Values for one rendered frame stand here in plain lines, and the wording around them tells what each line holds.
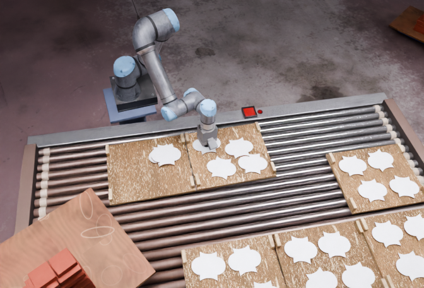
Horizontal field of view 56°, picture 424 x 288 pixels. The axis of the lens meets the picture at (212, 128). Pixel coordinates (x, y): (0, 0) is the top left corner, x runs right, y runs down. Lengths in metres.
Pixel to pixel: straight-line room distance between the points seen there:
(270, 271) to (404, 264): 0.59
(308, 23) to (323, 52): 0.48
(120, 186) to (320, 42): 2.97
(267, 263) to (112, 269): 0.65
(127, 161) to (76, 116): 1.59
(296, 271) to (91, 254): 0.86
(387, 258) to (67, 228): 1.39
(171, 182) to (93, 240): 0.47
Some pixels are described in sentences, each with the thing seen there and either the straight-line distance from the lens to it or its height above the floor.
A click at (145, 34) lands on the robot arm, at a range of 1.88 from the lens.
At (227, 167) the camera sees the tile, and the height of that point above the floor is 0.94.
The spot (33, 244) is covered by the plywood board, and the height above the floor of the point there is 1.04.
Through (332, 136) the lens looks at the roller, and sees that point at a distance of 2.33.
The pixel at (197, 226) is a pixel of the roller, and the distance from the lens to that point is 1.91.
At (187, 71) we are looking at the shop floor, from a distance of 3.88.
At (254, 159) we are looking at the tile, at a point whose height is 0.94.
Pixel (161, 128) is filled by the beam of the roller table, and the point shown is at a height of 0.92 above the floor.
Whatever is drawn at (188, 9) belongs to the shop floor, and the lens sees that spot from 4.66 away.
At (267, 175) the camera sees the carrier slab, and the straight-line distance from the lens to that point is 2.06.
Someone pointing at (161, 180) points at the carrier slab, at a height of 0.94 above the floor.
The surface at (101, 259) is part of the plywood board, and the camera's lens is 1.76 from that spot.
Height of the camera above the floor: 2.65
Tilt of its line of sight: 51 degrees down
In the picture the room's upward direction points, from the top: 4 degrees clockwise
